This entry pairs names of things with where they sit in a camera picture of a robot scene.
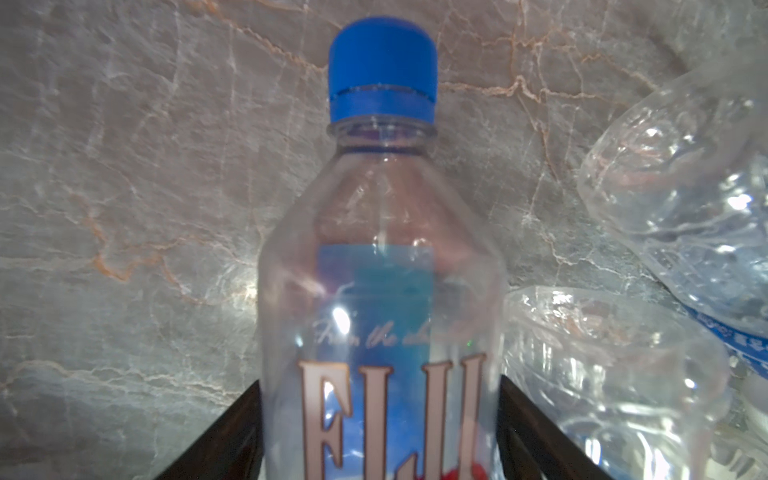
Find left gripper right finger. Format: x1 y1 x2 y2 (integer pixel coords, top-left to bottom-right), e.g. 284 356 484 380
496 376 610 480

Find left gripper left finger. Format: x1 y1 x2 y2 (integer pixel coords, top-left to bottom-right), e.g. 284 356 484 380
156 381 264 480

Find small blue label bottle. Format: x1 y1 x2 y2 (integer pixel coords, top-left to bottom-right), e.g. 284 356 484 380
504 286 730 479

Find Fiji bottle blue cap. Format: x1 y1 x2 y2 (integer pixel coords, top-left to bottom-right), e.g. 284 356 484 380
257 17 507 479

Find blue label bottle left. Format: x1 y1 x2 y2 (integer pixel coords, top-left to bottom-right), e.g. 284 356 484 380
577 50 767 375

